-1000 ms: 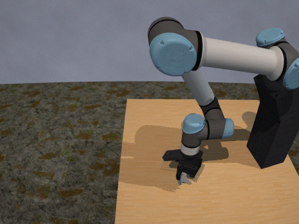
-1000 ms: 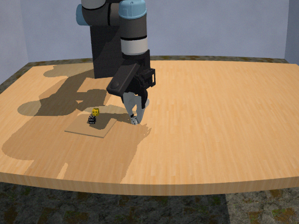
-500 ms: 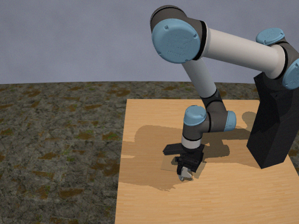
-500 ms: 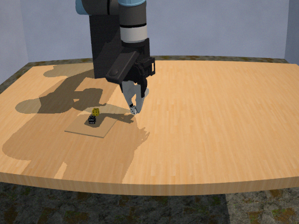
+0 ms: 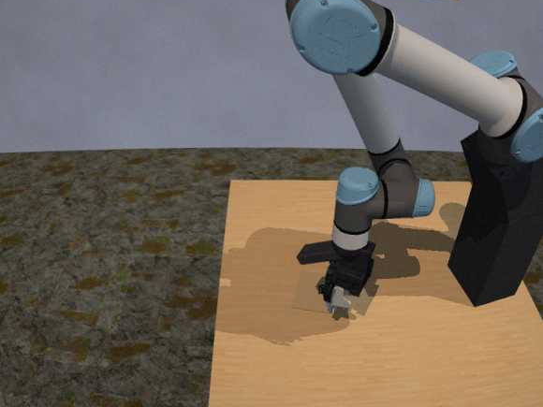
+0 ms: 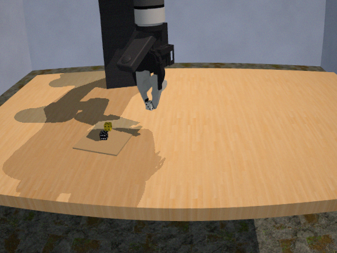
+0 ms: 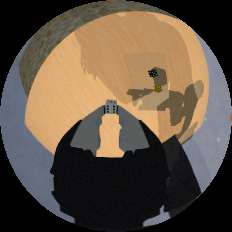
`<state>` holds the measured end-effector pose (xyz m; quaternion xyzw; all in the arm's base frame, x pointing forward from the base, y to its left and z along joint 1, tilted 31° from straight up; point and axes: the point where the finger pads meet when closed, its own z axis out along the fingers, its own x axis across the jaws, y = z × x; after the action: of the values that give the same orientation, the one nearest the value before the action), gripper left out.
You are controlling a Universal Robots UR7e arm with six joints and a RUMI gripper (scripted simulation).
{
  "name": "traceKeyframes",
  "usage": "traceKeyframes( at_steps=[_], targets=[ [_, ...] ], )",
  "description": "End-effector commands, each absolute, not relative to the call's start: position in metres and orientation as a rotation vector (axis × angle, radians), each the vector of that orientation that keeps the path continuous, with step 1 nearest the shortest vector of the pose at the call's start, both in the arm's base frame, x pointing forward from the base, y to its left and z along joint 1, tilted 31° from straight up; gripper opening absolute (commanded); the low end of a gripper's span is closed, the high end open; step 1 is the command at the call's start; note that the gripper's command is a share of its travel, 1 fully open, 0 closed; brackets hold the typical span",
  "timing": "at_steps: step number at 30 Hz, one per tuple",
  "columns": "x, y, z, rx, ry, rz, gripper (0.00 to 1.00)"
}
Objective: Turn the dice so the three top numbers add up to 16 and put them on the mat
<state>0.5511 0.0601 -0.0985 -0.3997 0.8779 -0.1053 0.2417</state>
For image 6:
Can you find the yellow die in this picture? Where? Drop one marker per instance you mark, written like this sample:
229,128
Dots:
108,126

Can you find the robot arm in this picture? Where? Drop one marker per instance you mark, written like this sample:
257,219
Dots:
145,15

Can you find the tan square mat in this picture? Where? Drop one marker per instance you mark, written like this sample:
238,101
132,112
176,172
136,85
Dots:
117,139

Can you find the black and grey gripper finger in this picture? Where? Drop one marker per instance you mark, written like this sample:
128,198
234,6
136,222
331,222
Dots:
142,82
158,83

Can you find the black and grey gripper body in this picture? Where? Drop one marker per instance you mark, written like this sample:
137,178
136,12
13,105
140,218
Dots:
160,50

